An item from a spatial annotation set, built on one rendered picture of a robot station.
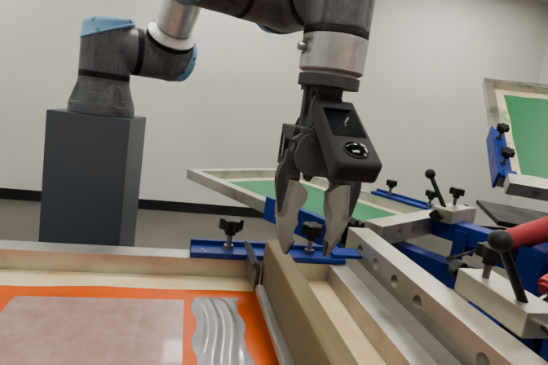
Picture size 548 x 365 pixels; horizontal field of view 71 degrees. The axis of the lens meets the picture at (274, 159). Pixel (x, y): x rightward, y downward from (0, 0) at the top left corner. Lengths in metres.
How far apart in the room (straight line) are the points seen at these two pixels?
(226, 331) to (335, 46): 0.40
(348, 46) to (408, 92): 4.49
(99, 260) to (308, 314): 0.41
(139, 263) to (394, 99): 4.31
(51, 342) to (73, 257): 0.20
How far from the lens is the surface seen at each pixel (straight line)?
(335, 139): 0.38
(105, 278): 0.73
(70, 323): 0.62
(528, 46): 5.94
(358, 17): 0.44
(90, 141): 0.97
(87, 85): 1.00
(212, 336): 0.58
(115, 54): 1.00
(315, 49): 0.44
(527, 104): 2.11
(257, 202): 1.21
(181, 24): 0.97
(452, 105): 5.25
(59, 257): 0.75
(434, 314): 0.63
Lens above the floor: 1.28
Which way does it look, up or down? 8 degrees down
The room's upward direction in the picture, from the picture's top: 8 degrees clockwise
